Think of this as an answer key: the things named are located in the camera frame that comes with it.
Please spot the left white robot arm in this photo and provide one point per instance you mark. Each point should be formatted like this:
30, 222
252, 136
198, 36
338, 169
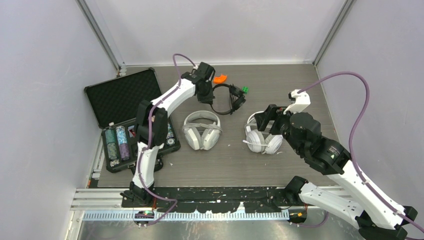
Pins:
151, 126

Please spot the white round gaming headphones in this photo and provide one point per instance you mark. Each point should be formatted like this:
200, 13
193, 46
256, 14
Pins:
260, 141

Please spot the green toy brick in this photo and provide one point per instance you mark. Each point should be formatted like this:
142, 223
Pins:
245, 89

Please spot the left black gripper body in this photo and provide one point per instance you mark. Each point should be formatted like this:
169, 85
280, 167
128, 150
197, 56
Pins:
207, 95

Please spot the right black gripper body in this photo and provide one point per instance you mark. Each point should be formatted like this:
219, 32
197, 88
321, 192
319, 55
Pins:
280, 125

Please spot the orange curved plastic piece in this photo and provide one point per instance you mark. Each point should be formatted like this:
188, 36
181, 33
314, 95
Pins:
220, 79

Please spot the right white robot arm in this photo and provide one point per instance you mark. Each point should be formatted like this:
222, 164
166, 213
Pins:
375, 215

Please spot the white grey angular headphones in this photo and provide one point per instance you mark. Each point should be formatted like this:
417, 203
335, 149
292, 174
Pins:
202, 130

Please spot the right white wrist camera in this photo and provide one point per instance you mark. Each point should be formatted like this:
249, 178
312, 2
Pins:
299, 101

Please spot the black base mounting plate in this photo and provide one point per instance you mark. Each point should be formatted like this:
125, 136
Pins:
218, 200

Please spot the black poker chip case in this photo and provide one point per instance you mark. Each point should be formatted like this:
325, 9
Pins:
115, 104

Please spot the black small headphones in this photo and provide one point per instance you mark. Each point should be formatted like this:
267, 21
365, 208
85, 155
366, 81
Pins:
236, 98

